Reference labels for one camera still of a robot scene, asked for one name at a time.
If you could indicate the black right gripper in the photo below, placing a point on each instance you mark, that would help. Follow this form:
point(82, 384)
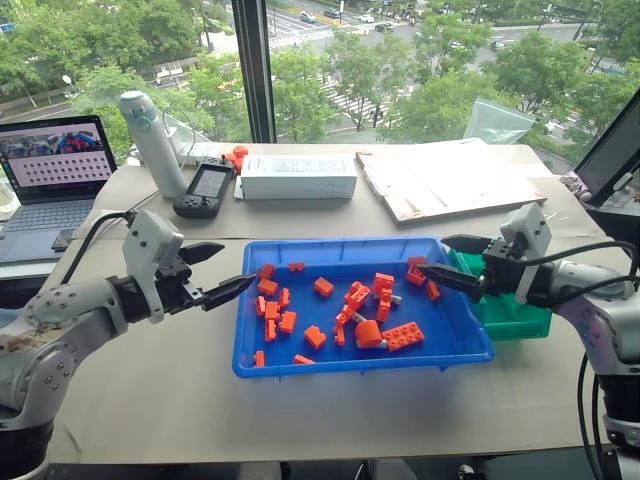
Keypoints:
point(502, 272)

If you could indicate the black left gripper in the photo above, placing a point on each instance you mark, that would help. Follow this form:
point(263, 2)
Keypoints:
point(176, 292)

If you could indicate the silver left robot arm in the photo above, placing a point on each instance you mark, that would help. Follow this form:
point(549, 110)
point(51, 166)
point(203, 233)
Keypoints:
point(65, 310)

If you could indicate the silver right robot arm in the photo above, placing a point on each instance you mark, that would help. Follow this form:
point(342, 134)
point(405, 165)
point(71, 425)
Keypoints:
point(595, 320)

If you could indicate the green plastic bin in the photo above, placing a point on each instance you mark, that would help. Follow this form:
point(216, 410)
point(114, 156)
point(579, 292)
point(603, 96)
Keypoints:
point(515, 320)

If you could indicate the white cardboard box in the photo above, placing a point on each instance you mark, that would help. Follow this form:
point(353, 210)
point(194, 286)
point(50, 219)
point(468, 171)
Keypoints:
point(295, 177)

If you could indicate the small orange block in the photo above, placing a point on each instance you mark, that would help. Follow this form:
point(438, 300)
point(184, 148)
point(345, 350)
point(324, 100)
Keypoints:
point(324, 286)
point(415, 276)
point(296, 266)
point(287, 322)
point(303, 359)
point(315, 336)
point(384, 307)
point(285, 298)
point(268, 287)
point(383, 281)
point(266, 271)
point(433, 291)
point(270, 330)
point(345, 314)
point(341, 334)
point(259, 359)
point(272, 310)
point(260, 306)
point(356, 294)

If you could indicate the silver metal cylinder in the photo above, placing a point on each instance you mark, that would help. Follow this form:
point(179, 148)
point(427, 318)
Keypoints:
point(382, 345)
point(397, 299)
point(359, 317)

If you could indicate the brown cardboard sheet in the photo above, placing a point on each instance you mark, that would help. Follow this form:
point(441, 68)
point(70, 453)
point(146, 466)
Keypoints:
point(450, 185)

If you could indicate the black handheld game controller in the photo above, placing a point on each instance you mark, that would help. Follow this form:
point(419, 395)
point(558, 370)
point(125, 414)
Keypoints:
point(205, 187)

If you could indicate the orange studded toy brick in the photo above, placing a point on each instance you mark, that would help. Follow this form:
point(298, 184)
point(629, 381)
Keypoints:
point(404, 336)

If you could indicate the orange plastic part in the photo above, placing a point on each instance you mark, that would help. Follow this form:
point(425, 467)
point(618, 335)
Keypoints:
point(239, 157)

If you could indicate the orange cylinder block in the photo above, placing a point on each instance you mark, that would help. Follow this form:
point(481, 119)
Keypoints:
point(367, 334)

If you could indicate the white water bottle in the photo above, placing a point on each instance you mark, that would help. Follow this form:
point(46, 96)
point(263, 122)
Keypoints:
point(155, 150)

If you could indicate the blue plastic tray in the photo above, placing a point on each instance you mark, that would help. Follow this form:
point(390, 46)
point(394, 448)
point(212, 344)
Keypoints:
point(360, 355)

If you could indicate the clear plastic bag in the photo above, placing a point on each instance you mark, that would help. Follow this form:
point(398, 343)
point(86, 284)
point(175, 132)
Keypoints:
point(495, 122)

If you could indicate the black monitor stand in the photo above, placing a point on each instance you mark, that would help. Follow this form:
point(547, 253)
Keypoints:
point(617, 225)

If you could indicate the black monitor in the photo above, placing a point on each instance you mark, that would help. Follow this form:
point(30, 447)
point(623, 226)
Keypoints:
point(607, 155)

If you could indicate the grey laptop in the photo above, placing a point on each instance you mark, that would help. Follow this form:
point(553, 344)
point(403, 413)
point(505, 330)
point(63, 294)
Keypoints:
point(50, 170)

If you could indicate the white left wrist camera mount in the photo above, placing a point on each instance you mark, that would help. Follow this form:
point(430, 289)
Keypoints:
point(147, 240)

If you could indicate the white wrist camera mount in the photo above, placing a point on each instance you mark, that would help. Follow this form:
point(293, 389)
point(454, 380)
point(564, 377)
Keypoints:
point(530, 225)
point(147, 240)

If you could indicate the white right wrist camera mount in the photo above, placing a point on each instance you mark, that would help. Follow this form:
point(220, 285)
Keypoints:
point(530, 225)

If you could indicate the black window frame post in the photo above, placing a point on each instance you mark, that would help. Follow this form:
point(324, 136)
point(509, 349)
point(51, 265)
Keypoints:
point(255, 70)

